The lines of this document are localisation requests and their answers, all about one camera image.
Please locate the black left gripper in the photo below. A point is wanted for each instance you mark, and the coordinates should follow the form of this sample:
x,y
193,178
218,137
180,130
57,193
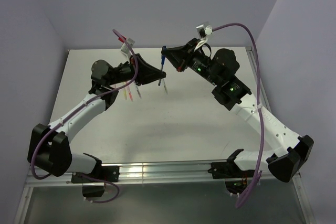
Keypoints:
x,y
147,73

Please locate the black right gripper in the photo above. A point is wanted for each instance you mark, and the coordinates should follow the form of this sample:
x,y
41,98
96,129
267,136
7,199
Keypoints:
x,y
184,54

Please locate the blue ballpoint pen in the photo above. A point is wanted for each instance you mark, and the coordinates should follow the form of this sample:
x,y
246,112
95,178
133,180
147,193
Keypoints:
x,y
161,68

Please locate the purple highlighter pen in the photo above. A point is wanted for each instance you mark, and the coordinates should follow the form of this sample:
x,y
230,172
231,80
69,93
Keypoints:
x,y
138,90

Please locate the pink highlighter pen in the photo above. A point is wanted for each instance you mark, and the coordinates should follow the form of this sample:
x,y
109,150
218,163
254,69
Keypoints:
x,y
129,93

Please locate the yellow highlighter pen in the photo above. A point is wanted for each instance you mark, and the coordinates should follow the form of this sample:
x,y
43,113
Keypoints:
x,y
125,92

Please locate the blue pen cap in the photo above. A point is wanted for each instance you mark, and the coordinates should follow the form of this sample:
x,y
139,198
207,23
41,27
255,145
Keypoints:
x,y
163,52

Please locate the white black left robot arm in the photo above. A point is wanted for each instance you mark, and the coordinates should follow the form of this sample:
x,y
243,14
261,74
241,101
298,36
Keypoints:
x,y
49,147

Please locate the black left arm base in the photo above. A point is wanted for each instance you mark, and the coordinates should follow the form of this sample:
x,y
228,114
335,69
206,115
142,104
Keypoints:
x,y
95,179

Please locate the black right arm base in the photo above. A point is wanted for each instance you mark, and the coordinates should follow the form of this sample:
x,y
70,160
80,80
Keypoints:
x,y
229,170

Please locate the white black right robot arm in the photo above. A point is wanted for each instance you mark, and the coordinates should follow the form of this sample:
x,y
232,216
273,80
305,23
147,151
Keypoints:
x,y
289,150

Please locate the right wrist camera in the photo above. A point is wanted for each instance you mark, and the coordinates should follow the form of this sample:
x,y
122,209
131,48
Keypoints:
x,y
205,32

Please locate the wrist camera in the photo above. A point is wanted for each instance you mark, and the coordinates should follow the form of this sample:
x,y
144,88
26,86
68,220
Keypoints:
x,y
124,48
205,32

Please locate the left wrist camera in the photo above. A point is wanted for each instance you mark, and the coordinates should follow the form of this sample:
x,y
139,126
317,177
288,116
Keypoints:
x,y
124,48

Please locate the aluminium front rail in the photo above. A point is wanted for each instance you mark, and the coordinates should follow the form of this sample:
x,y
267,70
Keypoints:
x,y
138,173

